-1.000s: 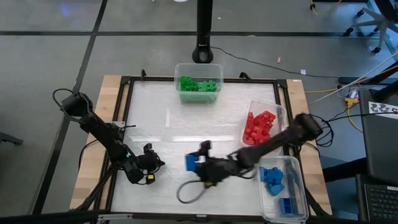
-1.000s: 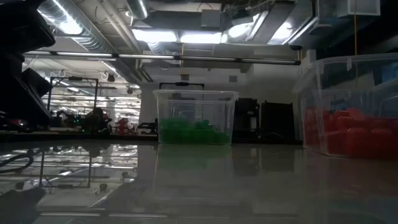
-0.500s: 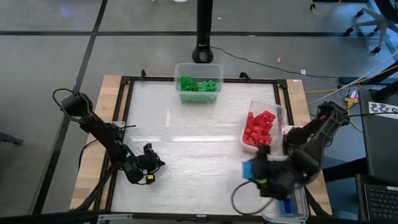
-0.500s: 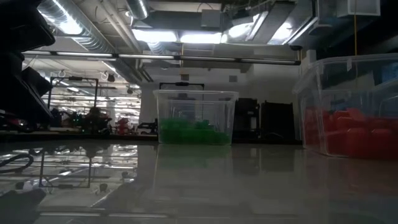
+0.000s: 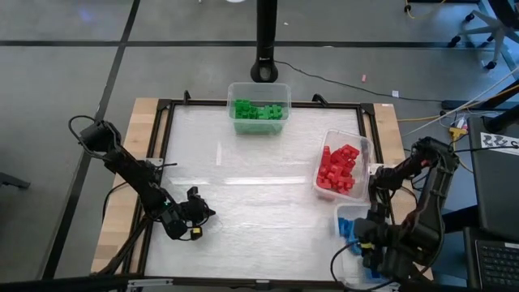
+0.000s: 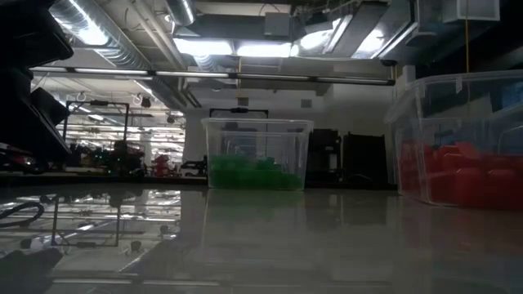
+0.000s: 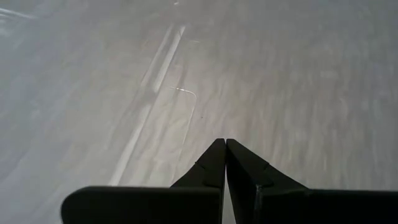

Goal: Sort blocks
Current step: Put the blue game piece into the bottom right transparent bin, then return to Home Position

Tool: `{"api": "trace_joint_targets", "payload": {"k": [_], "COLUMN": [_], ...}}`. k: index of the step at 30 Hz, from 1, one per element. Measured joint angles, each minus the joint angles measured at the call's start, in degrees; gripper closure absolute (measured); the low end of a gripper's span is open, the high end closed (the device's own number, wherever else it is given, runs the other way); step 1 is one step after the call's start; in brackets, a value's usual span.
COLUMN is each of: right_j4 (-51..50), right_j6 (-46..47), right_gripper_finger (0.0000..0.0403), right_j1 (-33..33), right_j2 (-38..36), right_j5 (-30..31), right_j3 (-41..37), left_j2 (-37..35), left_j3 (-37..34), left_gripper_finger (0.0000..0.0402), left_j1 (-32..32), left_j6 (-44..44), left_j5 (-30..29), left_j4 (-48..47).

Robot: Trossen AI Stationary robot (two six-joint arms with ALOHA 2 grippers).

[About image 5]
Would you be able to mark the white power adapter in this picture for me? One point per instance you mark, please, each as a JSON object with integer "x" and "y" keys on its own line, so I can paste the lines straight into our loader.
{"x": 461, "y": 122}

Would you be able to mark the black stand beam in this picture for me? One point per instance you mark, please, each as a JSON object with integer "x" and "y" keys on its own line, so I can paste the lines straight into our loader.
{"x": 458, "y": 104}
{"x": 503, "y": 119}

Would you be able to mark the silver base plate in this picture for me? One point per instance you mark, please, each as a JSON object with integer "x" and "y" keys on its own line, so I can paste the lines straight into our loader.
{"x": 154, "y": 162}

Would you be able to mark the grey office chair base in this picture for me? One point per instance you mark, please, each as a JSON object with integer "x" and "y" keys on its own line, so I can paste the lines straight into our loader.
{"x": 499, "y": 25}

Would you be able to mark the blue plastic building block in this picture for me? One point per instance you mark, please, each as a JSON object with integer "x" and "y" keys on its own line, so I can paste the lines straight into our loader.
{"x": 344, "y": 227}
{"x": 372, "y": 273}
{"x": 355, "y": 247}

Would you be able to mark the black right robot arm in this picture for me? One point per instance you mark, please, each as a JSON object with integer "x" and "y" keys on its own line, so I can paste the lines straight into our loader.
{"x": 425, "y": 203}

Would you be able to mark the dark furniture foot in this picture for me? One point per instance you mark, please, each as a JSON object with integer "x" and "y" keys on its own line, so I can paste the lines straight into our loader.
{"x": 12, "y": 181}

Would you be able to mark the black metal table frame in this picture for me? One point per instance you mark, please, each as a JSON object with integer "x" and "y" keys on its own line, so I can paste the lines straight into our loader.
{"x": 211, "y": 102}

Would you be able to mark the yellow connector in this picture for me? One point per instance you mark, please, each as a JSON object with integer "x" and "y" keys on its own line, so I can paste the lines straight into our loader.
{"x": 457, "y": 133}

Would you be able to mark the green plastic building block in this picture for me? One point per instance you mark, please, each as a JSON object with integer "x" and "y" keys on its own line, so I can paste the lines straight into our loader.
{"x": 276, "y": 110}
{"x": 240, "y": 117}
{"x": 265, "y": 113}
{"x": 254, "y": 114}
{"x": 242, "y": 106}

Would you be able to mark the silver metal bracket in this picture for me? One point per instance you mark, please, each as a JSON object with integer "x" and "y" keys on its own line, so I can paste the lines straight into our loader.
{"x": 150, "y": 282}

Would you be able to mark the black case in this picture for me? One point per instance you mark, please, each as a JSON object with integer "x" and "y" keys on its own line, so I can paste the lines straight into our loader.
{"x": 496, "y": 190}

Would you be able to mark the black laptop keyboard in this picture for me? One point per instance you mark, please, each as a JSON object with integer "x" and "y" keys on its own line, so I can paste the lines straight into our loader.
{"x": 498, "y": 265}

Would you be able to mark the large red building block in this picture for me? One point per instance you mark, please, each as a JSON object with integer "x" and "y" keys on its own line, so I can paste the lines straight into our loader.
{"x": 349, "y": 151}

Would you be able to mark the red plastic building block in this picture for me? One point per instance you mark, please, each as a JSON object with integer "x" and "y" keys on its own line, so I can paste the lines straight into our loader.
{"x": 346, "y": 188}
{"x": 342, "y": 178}
{"x": 350, "y": 164}
{"x": 333, "y": 169}
{"x": 324, "y": 183}
{"x": 326, "y": 156}
{"x": 338, "y": 159}

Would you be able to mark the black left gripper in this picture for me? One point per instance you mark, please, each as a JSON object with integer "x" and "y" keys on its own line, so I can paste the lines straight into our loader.
{"x": 176, "y": 221}

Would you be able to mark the white printed label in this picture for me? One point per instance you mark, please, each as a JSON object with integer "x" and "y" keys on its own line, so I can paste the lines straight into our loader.
{"x": 498, "y": 142}

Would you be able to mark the black frame clamp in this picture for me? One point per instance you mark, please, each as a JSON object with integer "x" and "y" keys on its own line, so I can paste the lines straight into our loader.
{"x": 320, "y": 98}
{"x": 187, "y": 97}

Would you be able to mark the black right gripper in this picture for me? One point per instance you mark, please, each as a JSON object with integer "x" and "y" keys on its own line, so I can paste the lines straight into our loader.
{"x": 391, "y": 243}

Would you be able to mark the yellow tag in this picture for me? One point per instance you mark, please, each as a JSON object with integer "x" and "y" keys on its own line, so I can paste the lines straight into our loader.
{"x": 196, "y": 230}
{"x": 367, "y": 245}

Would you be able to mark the deep clear plastic bin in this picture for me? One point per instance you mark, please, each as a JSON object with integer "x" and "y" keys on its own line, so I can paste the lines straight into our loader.
{"x": 259, "y": 91}

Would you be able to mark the black stand pole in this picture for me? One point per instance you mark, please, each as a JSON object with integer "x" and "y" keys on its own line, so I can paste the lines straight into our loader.
{"x": 265, "y": 40}

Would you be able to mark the white paper scrap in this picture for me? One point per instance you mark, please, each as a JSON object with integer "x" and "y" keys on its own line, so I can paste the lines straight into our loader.
{"x": 395, "y": 93}

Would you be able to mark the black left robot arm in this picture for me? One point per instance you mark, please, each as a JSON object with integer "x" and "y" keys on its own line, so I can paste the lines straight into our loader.
{"x": 129, "y": 174}

